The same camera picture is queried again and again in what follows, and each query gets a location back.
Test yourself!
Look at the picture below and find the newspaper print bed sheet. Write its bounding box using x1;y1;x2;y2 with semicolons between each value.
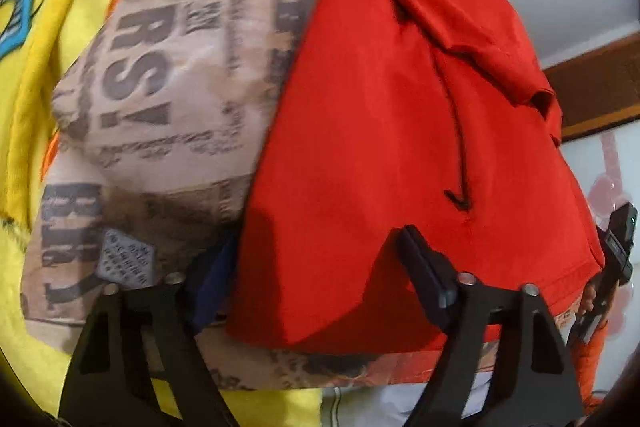
20;0;506;394

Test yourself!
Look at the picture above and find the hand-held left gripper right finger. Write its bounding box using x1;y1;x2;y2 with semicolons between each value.
396;224;587;427

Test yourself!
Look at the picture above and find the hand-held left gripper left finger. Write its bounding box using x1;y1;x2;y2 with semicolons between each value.
57;232;251;427

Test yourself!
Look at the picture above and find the yellow fleece blanket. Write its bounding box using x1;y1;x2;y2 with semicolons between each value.
0;0;326;427

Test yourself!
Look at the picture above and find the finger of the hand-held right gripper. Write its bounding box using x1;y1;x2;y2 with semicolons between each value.
596;202;640;287

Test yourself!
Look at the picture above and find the red zip jacket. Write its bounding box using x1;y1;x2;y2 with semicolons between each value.
225;0;608;354

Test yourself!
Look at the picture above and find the person's right hand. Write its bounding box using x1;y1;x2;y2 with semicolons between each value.
579;283;608;323

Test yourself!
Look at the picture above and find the white cloth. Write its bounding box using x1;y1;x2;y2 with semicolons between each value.
320;369;493;427

